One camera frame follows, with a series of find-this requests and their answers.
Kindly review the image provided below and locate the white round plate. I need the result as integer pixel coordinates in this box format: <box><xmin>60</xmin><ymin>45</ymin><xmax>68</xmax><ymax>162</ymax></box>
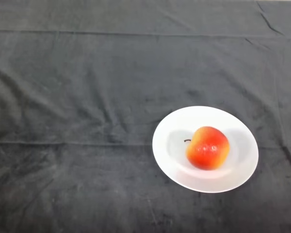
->
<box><xmin>152</xmin><ymin>105</ymin><xmax>259</xmax><ymax>194</ymax></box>

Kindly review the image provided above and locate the black cloth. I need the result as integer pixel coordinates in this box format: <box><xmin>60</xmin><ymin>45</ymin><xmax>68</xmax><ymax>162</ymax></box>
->
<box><xmin>0</xmin><ymin>0</ymin><xmax>291</xmax><ymax>233</ymax></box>

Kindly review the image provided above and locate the red and yellow apple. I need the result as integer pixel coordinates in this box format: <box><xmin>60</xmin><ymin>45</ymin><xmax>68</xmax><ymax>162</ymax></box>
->
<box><xmin>183</xmin><ymin>126</ymin><xmax>230</xmax><ymax>171</ymax></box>

